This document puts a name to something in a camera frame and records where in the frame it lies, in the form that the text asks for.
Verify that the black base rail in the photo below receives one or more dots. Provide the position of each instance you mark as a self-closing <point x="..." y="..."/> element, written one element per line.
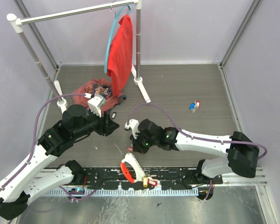
<point x="175" y="178"/>

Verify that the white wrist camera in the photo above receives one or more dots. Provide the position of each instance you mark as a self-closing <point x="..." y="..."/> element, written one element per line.
<point x="95" y="103"/>
<point x="132" y="125"/>

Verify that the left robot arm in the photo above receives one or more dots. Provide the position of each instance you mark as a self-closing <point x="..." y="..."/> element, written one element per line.
<point x="19" y="189"/>

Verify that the bright red shirt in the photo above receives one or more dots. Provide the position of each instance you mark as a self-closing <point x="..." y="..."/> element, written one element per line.
<point x="119" y="63"/>

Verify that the black key tag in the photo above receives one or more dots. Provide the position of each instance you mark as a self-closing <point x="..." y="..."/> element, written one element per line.
<point x="112" y="115"/>

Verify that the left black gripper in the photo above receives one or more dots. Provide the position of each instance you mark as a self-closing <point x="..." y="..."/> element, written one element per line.
<point x="107" y="125"/>

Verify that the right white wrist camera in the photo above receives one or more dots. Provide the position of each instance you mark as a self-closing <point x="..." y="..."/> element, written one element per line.
<point x="132" y="125"/>

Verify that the blue clothes hanger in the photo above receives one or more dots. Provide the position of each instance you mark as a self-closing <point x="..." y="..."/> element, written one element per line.
<point x="115" y="21"/>

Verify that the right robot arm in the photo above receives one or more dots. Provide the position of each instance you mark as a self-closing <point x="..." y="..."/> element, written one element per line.
<point x="235" y="153"/>

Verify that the grey cable duct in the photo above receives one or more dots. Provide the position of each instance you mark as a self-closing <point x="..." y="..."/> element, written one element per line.
<point x="120" y="192"/>

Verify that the blue and red keys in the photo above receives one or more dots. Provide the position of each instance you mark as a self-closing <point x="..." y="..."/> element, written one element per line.
<point x="194" y="106"/>

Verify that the small electronics board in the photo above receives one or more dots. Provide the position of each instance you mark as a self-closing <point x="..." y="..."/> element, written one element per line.
<point x="77" y="191"/>

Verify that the red handled keyring with keys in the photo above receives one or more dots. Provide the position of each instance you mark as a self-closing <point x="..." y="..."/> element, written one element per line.
<point x="133" y="168"/>

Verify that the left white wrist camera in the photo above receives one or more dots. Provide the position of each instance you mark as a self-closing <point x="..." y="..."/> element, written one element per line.
<point x="95" y="103"/>

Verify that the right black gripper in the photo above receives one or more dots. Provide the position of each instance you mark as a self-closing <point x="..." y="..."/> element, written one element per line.
<point x="138" y="147"/>

